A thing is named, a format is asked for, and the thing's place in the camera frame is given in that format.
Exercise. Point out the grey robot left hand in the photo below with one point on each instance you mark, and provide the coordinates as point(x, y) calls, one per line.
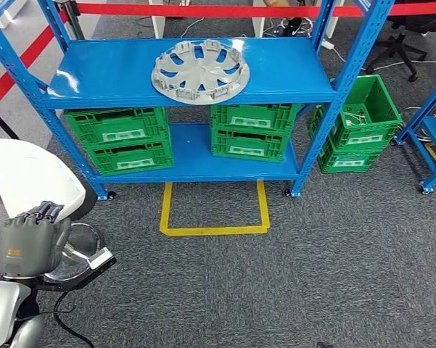
point(29, 245)

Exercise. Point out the white mirror cover part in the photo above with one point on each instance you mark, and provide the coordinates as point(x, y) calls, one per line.
point(29, 177)

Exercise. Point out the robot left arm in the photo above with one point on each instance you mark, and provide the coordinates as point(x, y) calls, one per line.
point(0, 307)

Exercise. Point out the black chrome stool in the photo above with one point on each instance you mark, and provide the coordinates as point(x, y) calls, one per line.
point(86, 201)

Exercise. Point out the red barrier belt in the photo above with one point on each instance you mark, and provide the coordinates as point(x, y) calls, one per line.
point(0, 89)
point(203, 9)

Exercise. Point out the yellow floor tape square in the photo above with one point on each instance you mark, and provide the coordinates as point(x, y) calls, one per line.
point(210, 230)

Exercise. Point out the grey wheel hubcap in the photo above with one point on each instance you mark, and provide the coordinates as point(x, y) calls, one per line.
point(199, 72)

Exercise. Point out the white power strip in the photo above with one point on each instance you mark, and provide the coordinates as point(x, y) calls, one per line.
point(327, 45)

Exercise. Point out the black office chair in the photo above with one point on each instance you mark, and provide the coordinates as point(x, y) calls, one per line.
point(431, 23)

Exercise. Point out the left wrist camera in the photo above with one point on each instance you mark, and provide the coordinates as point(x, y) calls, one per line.
point(99, 259)

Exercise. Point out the dark barrier post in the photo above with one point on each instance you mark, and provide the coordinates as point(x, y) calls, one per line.
point(74, 24)

